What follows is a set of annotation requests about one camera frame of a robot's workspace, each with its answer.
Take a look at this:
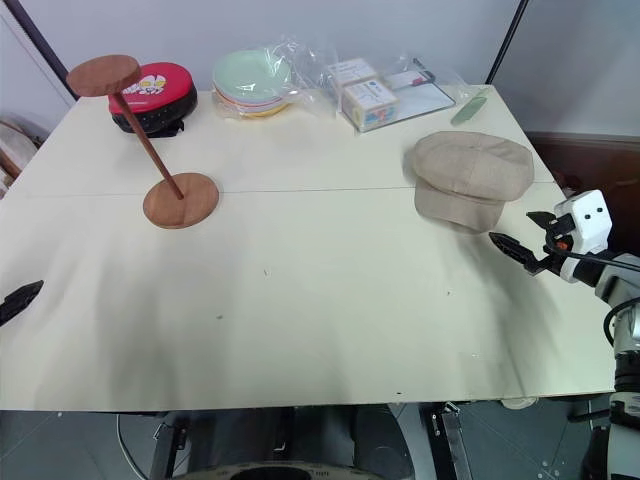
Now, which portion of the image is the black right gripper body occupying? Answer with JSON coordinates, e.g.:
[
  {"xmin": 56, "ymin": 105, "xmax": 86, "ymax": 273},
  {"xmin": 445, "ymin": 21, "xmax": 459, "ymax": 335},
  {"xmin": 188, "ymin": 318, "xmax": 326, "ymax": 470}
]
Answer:
[{"xmin": 539, "ymin": 211, "xmax": 577, "ymax": 275}]

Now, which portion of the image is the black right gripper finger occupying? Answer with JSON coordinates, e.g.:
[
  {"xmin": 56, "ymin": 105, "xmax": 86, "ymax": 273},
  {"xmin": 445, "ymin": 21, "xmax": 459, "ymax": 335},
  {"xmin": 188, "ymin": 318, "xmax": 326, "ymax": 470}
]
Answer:
[
  {"xmin": 488, "ymin": 231, "xmax": 546, "ymax": 276},
  {"xmin": 525, "ymin": 210, "xmax": 558, "ymax": 233}
]

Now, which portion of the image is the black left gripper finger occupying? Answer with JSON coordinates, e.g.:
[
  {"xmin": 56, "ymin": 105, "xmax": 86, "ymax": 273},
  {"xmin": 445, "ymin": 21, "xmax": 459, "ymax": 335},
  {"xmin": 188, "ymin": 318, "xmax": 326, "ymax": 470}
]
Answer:
[{"xmin": 0, "ymin": 279, "xmax": 46, "ymax": 327}]

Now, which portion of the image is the beige newsboy cap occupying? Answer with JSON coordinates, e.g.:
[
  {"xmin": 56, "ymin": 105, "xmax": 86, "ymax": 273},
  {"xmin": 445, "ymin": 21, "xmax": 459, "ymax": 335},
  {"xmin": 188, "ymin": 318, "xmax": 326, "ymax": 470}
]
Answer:
[{"xmin": 409, "ymin": 130, "xmax": 536, "ymax": 237}]

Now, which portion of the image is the wooden hat stand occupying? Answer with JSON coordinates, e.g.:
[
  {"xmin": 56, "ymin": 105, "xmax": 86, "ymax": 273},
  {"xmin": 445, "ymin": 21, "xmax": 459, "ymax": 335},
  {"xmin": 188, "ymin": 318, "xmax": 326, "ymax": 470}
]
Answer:
[{"xmin": 66, "ymin": 55, "xmax": 222, "ymax": 231}]

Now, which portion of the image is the dark brown cabinet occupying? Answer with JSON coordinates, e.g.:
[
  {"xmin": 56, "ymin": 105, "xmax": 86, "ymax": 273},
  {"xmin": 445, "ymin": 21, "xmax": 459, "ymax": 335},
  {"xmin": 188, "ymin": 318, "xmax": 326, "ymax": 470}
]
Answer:
[{"xmin": 524, "ymin": 130, "xmax": 640, "ymax": 224}]

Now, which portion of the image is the pale green plastic spatula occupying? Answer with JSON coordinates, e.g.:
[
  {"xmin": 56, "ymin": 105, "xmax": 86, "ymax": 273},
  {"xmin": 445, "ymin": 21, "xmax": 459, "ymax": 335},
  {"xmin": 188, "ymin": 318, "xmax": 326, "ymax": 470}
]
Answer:
[{"xmin": 449, "ymin": 88, "xmax": 492, "ymax": 127}]

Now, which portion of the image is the pale woven round object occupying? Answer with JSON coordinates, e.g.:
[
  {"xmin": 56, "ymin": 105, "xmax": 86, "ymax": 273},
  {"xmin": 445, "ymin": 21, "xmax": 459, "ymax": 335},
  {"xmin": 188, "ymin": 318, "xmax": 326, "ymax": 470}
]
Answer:
[{"xmin": 0, "ymin": 115, "xmax": 42, "ymax": 197}]

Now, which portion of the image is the black slanted pole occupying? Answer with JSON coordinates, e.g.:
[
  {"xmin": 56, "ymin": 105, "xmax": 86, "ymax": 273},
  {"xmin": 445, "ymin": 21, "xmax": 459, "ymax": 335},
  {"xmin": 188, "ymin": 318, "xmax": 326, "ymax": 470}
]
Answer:
[
  {"xmin": 8, "ymin": 0, "xmax": 80, "ymax": 104},
  {"xmin": 485, "ymin": 0, "xmax": 531, "ymax": 87}
]

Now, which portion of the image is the black metal table leg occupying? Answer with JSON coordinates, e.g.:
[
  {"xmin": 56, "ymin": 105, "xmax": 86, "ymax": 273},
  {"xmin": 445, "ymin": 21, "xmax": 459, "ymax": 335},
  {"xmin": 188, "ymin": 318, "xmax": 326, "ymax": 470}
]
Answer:
[
  {"xmin": 148, "ymin": 411, "xmax": 192, "ymax": 480},
  {"xmin": 428, "ymin": 401, "xmax": 477, "ymax": 480}
]

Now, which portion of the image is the large card box blue print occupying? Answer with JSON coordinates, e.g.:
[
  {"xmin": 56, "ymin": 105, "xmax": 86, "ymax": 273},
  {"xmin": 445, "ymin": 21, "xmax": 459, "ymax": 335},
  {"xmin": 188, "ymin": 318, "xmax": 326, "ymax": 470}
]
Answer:
[{"xmin": 340, "ymin": 78, "xmax": 402, "ymax": 133}]

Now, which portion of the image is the small card box blue print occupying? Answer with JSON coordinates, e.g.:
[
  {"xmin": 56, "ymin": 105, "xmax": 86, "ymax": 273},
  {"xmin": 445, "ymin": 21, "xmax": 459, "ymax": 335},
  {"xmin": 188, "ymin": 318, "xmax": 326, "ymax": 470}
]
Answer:
[{"xmin": 327, "ymin": 56, "xmax": 387, "ymax": 96}]

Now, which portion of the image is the red and black round pad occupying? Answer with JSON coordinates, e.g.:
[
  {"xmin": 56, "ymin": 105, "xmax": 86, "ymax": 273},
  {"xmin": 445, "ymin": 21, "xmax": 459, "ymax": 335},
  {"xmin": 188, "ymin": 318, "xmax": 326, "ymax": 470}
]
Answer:
[{"xmin": 107, "ymin": 61, "xmax": 199, "ymax": 139}]

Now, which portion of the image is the clear plastic bag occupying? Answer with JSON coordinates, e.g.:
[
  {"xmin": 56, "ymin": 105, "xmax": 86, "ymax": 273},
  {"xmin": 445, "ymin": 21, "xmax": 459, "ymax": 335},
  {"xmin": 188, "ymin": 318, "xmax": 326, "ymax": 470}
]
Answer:
[{"xmin": 267, "ymin": 33, "xmax": 346, "ymax": 119}]

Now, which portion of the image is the stack of coloured plates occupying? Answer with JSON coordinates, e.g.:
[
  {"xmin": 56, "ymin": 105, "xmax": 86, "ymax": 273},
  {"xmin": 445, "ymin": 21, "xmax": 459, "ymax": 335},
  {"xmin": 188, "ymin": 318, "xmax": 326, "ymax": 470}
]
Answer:
[{"xmin": 211, "ymin": 47, "xmax": 294, "ymax": 121}]

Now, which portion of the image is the mint green plate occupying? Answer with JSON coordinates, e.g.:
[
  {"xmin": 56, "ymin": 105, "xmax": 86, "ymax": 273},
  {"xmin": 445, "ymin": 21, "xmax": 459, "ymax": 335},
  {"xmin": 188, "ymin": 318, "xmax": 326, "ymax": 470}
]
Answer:
[{"xmin": 212, "ymin": 48, "xmax": 281, "ymax": 101}]

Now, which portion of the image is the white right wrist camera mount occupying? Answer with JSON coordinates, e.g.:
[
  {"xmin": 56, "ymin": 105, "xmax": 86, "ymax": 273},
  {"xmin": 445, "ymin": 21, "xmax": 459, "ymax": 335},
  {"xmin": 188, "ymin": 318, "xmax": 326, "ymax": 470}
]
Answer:
[{"xmin": 553, "ymin": 189, "xmax": 614, "ymax": 284}]

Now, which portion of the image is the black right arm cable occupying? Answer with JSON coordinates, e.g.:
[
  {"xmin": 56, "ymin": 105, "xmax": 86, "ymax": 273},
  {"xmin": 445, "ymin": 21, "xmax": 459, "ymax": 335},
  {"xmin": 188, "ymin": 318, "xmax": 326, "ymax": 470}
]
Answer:
[{"xmin": 563, "ymin": 251, "xmax": 640, "ymax": 347}]

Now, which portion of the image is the white cable under table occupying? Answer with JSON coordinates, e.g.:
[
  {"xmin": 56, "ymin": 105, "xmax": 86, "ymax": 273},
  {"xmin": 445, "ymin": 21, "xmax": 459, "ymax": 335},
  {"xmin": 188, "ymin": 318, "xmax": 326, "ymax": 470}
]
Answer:
[{"xmin": 116, "ymin": 411, "xmax": 154, "ymax": 477}]

